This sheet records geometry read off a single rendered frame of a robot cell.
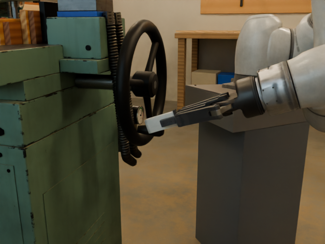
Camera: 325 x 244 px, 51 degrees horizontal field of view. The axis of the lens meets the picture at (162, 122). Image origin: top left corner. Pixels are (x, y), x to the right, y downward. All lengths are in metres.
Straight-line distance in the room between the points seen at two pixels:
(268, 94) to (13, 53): 0.46
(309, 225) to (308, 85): 1.33
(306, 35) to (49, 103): 0.86
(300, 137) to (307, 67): 0.77
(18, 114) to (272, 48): 0.88
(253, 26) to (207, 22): 2.87
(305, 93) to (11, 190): 0.60
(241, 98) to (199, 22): 3.56
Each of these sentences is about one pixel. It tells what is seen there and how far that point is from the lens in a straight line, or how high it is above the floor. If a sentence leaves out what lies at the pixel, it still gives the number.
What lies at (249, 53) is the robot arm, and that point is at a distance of 1.28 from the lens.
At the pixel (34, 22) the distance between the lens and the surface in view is 0.86.
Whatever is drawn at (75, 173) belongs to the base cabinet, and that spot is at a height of 0.58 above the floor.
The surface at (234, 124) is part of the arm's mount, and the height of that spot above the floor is 0.63.
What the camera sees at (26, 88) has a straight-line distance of 0.72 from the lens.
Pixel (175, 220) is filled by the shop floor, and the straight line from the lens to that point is 1.78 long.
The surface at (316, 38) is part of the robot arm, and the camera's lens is 0.84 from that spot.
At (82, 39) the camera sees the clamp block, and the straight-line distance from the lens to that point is 0.79.
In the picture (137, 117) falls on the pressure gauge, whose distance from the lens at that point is 1.09.
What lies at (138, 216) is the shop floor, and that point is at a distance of 1.82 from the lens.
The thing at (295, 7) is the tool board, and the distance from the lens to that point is 4.02.
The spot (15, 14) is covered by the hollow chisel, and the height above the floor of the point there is 0.97.
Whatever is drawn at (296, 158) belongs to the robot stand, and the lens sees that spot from 1.39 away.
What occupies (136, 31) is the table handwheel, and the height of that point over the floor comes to 0.93.
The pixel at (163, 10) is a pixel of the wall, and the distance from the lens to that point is 4.30.
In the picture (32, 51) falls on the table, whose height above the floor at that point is 0.89.
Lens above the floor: 0.95
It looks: 16 degrees down
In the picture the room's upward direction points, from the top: straight up
